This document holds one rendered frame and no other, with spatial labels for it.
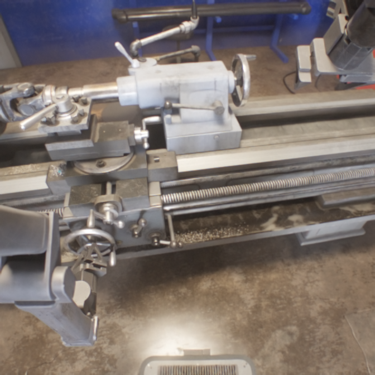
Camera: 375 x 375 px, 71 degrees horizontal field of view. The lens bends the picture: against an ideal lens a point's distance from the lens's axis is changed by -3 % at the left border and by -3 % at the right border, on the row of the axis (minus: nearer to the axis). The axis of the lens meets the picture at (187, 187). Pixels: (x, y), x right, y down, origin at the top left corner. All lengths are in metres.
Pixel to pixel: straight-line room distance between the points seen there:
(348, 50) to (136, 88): 0.81
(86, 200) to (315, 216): 1.23
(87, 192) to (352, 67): 0.93
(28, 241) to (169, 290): 1.46
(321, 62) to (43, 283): 0.54
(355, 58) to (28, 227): 0.53
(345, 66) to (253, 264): 1.54
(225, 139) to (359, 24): 0.87
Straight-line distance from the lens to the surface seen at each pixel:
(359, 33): 0.49
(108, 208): 1.01
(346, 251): 2.19
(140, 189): 1.08
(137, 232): 1.18
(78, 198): 1.11
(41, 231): 0.41
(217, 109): 1.16
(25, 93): 1.26
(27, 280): 0.44
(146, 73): 1.19
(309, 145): 1.41
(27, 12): 4.42
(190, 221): 1.54
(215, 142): 1.25
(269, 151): 1.31
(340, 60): 0.53
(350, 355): 1.92
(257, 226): 1.57
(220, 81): 1.18
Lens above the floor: 1.68
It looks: 49 degrees down
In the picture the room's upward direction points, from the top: straight up
